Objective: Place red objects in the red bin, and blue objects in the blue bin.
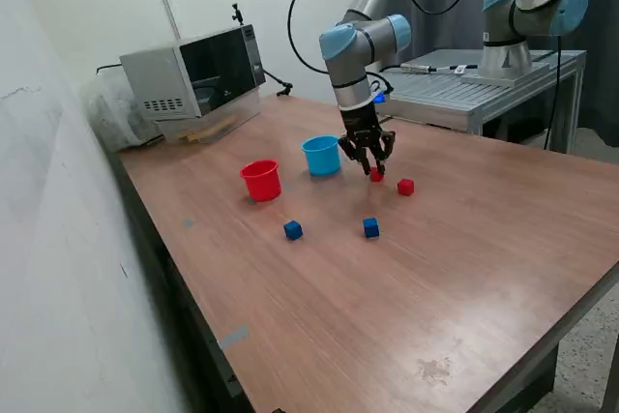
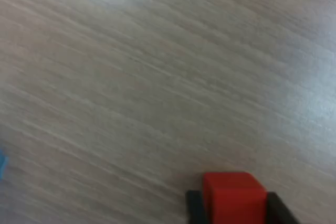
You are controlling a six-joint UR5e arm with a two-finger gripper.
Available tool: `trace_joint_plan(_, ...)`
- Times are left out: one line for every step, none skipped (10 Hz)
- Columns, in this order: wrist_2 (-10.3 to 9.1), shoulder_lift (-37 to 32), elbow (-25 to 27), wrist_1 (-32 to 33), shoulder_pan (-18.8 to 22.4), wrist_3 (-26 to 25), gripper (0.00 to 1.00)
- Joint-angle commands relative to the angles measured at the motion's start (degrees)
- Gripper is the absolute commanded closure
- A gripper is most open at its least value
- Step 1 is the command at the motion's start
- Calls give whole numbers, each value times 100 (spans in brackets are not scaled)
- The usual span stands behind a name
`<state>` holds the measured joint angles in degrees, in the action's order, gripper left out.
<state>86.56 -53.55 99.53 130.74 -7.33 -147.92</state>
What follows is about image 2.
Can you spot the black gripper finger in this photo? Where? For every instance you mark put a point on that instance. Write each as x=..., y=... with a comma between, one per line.
x=197, y=208
x=278, y=212

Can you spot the red cube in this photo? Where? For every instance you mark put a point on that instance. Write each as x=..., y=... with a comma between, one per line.
x=233, y=197

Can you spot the small light blue tape mark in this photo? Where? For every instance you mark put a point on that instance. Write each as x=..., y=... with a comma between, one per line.
x=2, y=163

